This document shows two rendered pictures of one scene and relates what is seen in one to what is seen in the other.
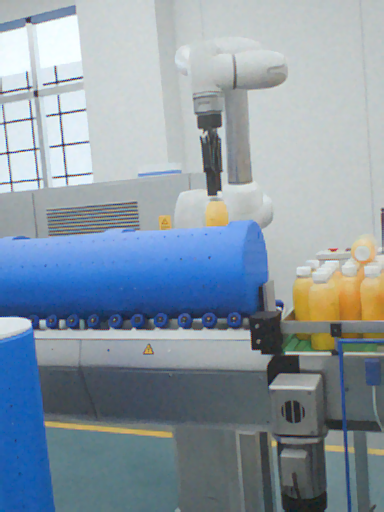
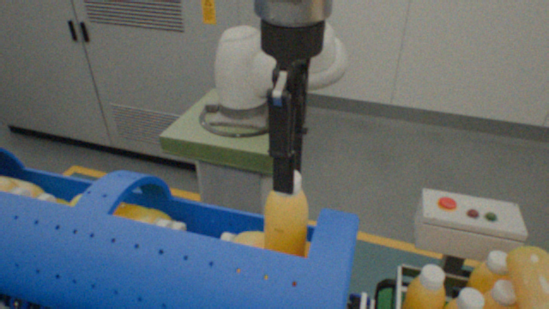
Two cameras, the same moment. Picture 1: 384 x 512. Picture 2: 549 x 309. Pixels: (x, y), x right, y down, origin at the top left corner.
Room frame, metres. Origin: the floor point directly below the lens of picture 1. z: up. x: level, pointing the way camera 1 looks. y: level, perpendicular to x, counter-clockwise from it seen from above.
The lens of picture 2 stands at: (1.38, -0.03, 1.67)
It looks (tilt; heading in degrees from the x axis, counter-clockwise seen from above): 34 degrees down; 355
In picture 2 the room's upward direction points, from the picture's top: straight up
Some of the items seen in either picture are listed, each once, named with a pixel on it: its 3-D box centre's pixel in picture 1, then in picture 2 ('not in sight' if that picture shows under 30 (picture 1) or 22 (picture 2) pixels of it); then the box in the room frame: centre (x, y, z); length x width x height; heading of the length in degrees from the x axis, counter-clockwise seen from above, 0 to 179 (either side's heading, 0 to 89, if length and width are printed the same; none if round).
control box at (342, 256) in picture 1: (350, 265); (465, 226); (1.97, -0.51, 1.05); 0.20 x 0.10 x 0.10; 69
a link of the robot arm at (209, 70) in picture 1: (210, 67); not in sight; (1.84, -0.11, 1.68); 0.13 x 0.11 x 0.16; 94
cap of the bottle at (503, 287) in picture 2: not in sight; (506, 292); (1.77, -0.48, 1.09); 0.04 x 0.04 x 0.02
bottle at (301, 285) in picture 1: (306, 305); not in sight; (1.69, -0.31, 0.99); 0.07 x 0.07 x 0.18
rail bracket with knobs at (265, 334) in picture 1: (267, 332); not in sight; (1.57, -0.18, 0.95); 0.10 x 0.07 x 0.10; 159
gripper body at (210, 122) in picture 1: (210, 130); (291, 57); (1.84, -0.09, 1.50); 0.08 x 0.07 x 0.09; 159
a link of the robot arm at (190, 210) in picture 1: (196, 216); (244, 65); (2.51, -0.04, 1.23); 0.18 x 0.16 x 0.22; 93
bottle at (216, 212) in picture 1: (217, 227); (286, 227); (1.83, -0.09, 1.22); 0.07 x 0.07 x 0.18
